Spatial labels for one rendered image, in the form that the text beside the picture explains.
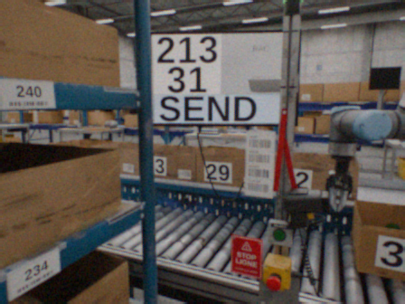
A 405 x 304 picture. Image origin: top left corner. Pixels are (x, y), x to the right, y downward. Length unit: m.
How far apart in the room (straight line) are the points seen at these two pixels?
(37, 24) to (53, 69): 0.05
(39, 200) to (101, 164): 0.12
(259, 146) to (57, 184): 0.58
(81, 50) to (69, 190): 0.20
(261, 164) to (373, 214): 0.70
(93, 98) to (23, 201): 0.16
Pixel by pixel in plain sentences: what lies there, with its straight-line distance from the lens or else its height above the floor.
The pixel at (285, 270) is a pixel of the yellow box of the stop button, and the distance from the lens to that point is 0.90.
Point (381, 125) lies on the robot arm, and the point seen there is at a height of 1.26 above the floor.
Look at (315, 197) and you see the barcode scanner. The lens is 0.81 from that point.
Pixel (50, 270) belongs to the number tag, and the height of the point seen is 1.12.
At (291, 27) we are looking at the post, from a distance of 0.88.
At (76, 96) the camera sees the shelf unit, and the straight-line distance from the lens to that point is 0.41.
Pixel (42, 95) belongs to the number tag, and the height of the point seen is 1.33.
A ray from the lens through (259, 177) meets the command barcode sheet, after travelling 0.88.
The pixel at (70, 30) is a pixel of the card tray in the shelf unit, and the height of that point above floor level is 1.42.
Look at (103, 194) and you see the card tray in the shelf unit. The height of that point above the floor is 1.17.
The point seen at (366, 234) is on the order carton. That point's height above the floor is 0.89.
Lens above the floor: 1.32
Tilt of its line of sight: 9 degrees down
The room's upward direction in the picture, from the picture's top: straight up
